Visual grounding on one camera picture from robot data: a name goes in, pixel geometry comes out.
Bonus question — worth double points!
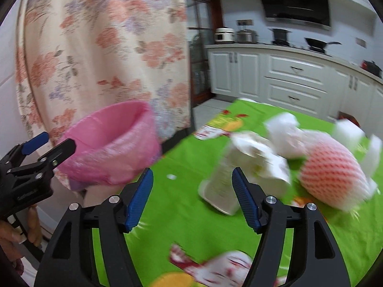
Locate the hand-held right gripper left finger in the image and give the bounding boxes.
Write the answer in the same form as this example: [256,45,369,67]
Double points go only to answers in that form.
[34,167,154,287]

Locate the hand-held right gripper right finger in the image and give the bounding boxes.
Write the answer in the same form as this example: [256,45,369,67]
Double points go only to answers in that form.
[232,167,351,287]

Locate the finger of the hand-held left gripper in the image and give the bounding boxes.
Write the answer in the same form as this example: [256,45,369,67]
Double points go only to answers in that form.
[0,132,50,174]
[6,138,77,186]

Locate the white paper cup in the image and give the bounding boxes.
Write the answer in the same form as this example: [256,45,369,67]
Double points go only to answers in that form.
[199,152,240,216]

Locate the white bin with pink bag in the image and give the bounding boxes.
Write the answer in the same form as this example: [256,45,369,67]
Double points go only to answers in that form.
[55,101,162,207]

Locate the white paper scrap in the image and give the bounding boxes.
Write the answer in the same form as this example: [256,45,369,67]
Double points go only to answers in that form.
[266,112,303,159]

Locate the large pink foam net sleeve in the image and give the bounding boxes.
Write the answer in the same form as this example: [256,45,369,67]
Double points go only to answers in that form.
[299,133,372,213]

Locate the white foam block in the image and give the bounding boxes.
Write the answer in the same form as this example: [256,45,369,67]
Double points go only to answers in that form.
[332,120,366,144]
[360,134,383,180]

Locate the white foam piece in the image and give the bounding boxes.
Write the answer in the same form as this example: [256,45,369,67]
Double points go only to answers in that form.
[366,179,378,198]

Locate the person's left hand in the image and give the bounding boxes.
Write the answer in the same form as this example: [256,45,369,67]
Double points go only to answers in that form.
[0,206,43,247]

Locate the green printed tablecloth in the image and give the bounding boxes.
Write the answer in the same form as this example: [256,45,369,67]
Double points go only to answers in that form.
[91,98,383,287]

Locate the floral curtain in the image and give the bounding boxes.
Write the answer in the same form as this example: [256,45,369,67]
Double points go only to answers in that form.
[15,0,192,192]

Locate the white lower cabinets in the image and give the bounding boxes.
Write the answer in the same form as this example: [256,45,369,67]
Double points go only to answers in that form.
[206,45,383,132]

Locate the small red floor bin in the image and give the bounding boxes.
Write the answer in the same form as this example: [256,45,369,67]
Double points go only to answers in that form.
[338,111,360,124]

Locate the grey kitchen countertop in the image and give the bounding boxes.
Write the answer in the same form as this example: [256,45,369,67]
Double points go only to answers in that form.
[206,42,383,86]

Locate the glass panel door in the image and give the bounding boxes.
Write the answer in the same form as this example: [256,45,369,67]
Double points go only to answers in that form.
[186,0,216,106]

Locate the steel pressure cooker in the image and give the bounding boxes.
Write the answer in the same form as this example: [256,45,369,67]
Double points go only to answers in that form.
[235,28,258,44]

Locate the white rice cooker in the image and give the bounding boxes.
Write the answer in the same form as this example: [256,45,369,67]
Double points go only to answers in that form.
[214,28,235,43]

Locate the black cooking pot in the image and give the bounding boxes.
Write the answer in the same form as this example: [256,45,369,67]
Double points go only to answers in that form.
[268,28,292,46]

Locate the black frying pan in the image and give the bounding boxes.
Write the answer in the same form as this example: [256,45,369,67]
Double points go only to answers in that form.
[304,37,342,53]

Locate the dark casserole pot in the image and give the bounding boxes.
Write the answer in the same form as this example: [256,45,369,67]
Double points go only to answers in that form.
[361,60,383,77]

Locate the black range hood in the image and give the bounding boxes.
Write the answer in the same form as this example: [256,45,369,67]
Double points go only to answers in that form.
[254,0,332,30]

